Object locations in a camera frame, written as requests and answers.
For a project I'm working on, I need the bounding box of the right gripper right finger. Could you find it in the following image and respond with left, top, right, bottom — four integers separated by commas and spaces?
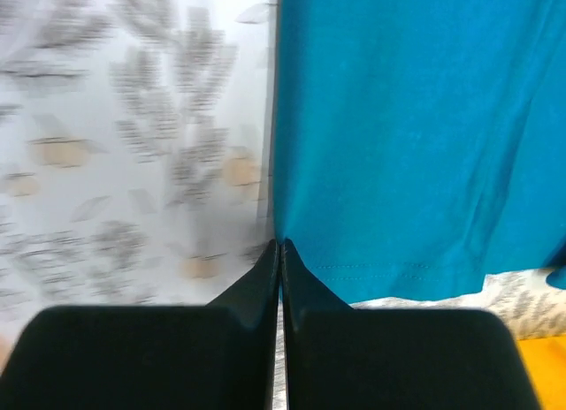
280, 241, 539, 409

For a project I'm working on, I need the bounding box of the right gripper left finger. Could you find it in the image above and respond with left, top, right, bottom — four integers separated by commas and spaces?
1, 242, 279, 409

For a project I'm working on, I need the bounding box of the blue t shirt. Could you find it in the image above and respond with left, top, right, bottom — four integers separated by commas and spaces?
273, 0, 565, 303

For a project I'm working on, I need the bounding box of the yellow plastic bin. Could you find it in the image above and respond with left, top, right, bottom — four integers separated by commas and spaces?
517, 336, 566, 410

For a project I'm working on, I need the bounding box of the floral table mat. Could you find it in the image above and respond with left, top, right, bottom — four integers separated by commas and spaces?
1, 0, 565, 409

